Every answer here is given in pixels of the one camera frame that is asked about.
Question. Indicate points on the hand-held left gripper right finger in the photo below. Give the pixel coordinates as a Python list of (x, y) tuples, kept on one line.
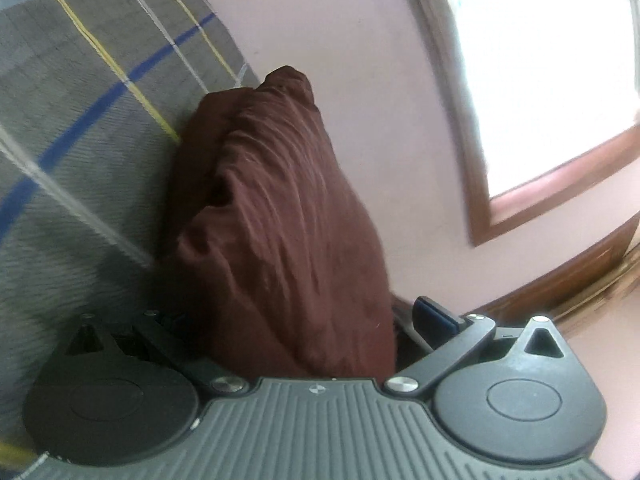
[(435, 317)]

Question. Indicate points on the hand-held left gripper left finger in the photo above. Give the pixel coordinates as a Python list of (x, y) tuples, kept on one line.
[(165, 341)]

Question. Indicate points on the maroon puffer jacket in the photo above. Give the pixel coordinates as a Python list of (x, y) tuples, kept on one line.
[(280, 220)]

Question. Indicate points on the brown wooden trim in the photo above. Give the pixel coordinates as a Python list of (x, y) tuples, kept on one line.
[(565, 275)]

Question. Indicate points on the grey plaid bed sheet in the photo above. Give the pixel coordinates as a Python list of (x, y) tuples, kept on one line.
[(75, 160)]

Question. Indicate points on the brown wooden window frame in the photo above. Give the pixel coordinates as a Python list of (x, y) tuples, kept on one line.
[(475, 150)]

